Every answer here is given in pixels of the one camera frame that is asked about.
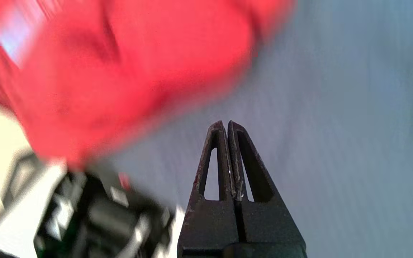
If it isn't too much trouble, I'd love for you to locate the blue-grey bed sheet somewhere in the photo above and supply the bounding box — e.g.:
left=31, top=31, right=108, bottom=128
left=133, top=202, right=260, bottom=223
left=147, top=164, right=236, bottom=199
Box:
left=99, top=0, right=413, bottom=258

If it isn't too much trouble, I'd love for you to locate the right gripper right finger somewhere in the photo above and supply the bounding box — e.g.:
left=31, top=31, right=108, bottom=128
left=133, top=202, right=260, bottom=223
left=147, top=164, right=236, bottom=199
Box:
left=228, top=121, right=307, bottom=258

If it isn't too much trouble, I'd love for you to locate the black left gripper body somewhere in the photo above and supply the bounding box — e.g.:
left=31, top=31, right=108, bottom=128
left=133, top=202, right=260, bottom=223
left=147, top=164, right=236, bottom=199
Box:
left=34, top=168, right=176, bottom=258

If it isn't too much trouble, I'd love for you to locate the red T-shirt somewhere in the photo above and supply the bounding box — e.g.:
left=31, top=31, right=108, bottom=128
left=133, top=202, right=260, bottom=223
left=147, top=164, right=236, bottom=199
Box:
left=0, top=0, right=296, bottom=171

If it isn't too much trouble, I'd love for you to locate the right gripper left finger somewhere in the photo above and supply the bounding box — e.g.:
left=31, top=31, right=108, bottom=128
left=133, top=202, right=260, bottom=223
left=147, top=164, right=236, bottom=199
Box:
left=177, top=121, right=242, bottom=258

